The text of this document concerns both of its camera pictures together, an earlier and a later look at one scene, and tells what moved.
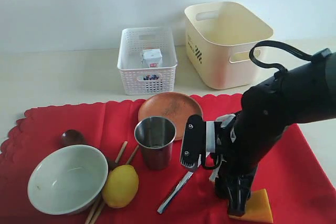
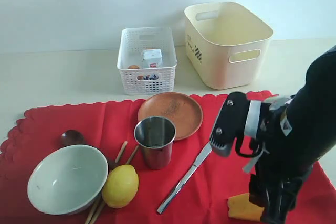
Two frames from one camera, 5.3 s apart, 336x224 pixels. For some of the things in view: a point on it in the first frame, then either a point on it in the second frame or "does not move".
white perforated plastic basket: x=147 y=61 does not move
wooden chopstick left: x=112 y=168 does not move
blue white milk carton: x=152 y=58 does not move
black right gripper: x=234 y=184 -> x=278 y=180
